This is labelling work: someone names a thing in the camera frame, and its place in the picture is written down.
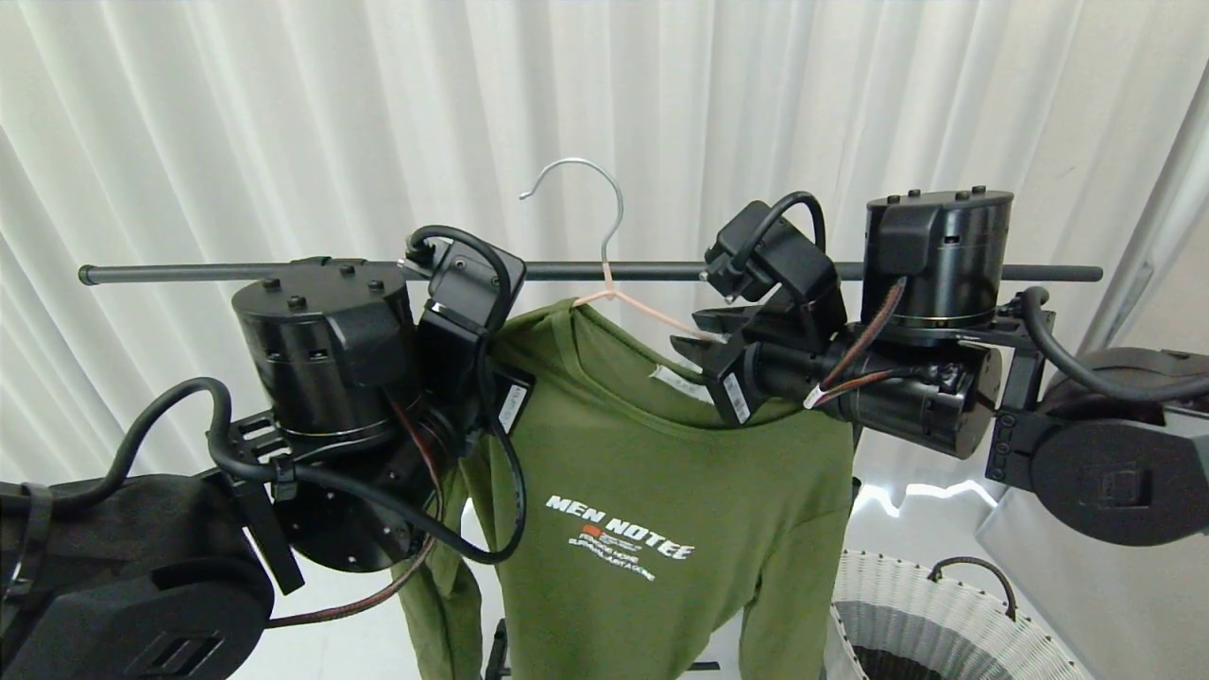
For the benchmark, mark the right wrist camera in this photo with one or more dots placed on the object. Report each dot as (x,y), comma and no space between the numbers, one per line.
(784,255)

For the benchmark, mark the black clothes rack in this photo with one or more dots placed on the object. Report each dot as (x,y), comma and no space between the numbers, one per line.
(189,274)

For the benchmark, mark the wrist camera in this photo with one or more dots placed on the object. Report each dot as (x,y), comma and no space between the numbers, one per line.
(784,255)
(468,283)

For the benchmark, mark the pink clothes hanger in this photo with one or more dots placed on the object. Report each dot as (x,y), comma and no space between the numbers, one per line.
(614,283)

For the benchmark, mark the green garment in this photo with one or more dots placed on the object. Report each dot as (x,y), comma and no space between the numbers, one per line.
(623,491)

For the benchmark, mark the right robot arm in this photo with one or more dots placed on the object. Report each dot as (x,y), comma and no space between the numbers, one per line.
(945,264)

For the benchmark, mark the white laundry basket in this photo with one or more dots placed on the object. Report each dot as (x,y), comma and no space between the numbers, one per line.
(907,604)

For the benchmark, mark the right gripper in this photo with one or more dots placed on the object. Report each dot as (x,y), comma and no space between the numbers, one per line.
(784,373)

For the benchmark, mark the white curtain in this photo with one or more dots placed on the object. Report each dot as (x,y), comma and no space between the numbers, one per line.
(283,113)

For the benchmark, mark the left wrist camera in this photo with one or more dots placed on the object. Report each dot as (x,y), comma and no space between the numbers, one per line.
(468,283)

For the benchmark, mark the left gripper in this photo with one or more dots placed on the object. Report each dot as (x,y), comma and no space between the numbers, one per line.
(510,397)

